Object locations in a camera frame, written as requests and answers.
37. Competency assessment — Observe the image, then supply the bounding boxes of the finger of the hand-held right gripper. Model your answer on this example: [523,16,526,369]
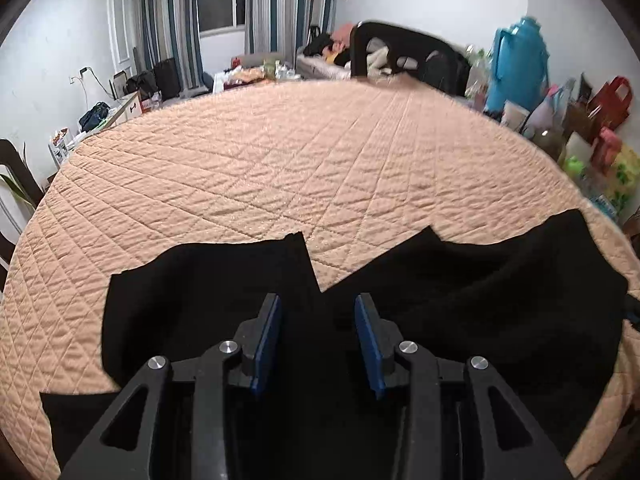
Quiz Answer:
[623,294,640,334]

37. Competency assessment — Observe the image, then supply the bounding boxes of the cluttered low table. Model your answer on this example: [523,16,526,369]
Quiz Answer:
[213,57,302,94]

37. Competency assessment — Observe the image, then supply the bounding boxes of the black suitcase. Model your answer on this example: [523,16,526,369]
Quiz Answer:
[152,58,182,99]

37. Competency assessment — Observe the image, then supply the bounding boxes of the black bag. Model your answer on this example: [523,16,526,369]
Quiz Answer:
[125,70,159,99]

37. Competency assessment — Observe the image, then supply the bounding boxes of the white cabinet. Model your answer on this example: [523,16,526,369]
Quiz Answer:
[99,92,152,132]

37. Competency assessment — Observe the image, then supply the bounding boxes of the clear plastic bottle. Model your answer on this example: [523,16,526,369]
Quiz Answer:
[464,44,494,111]

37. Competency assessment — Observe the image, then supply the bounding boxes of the blue thermos jug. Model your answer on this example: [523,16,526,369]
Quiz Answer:
[486,16,552,114]

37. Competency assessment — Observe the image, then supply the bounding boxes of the white cup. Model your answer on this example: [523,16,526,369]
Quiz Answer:
[500,101,531,134]

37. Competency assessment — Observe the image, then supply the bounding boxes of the black pants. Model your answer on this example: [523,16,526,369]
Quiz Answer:
[40,208,630,471]

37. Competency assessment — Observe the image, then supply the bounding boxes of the peach quilted blanket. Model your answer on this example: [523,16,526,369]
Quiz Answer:
[0,79,640,480]

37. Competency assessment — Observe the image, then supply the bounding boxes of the striped curtain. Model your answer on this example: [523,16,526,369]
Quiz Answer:
[245,0,337,57]
[127,0,204,92]

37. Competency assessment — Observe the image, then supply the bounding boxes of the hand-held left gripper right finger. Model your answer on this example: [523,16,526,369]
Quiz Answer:
[354,292,573,480]

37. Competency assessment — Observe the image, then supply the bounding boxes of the green print bag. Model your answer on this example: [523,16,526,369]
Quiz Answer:
[599,145,640,222]

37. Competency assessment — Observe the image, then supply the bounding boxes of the brown paper bag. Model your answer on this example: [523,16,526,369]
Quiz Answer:
[565,102,602,147]

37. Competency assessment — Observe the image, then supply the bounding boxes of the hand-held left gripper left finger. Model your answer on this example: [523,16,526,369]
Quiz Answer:
[60,292,283,480]

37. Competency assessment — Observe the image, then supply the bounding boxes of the black plastic chair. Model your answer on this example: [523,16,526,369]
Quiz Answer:
[348,20,473,97]
[0,139,45,281]

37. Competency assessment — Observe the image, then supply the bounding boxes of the blue bag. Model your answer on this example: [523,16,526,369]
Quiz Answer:
[78,102,112,132]

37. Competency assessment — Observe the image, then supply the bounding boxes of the red gift bag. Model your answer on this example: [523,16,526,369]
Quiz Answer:
[587,76,634,131]

